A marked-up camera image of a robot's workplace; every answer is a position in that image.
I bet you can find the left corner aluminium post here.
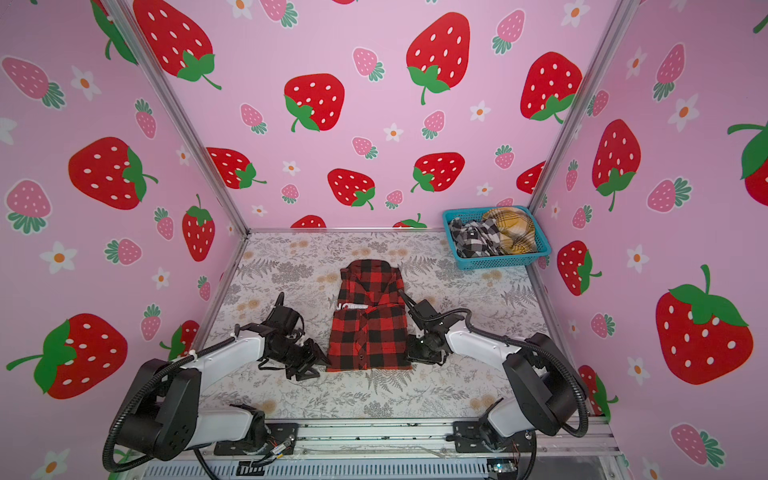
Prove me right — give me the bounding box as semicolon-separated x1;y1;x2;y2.
104;0;249;238

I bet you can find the corner aluminium post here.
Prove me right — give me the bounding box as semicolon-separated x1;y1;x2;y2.
104;0;249;238
528;0;640;210

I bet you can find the yellow plaid shirt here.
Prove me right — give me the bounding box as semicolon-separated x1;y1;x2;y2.
483;207;538;255

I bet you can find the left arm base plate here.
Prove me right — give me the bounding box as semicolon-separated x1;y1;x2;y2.
214;422;299;457

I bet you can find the teal plastic basket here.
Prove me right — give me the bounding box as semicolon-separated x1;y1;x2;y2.
443;206;552;270

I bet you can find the aluminium front rail frame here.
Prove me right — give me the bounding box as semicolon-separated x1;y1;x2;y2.
121;418;632;479

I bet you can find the right corner aluminium post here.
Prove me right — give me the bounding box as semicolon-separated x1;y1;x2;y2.
528;0;640;210

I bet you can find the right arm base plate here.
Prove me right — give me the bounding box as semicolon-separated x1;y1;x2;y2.
445;420;536;454

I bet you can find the red black plaid shirt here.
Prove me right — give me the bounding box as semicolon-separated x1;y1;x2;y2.
327;259;411;372

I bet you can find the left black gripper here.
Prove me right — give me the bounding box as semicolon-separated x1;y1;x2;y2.
274;337;335;378

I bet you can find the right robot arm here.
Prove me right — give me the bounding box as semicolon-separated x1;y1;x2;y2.
399;291;589;452

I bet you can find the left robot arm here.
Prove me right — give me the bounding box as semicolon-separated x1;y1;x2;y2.
102;303;330;473

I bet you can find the black white plaid shirt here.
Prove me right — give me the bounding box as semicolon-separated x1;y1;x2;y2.
449;218;504;259

